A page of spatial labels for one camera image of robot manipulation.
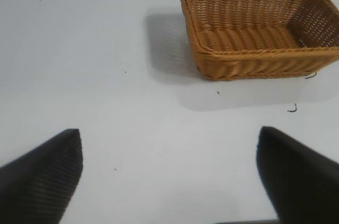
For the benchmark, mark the woven wicker basket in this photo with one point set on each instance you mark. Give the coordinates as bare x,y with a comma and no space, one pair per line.
254,59

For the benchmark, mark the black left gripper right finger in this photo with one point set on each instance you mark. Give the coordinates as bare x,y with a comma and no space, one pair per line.
302,181

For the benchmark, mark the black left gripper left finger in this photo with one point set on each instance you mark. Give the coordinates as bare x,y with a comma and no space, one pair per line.
39,181

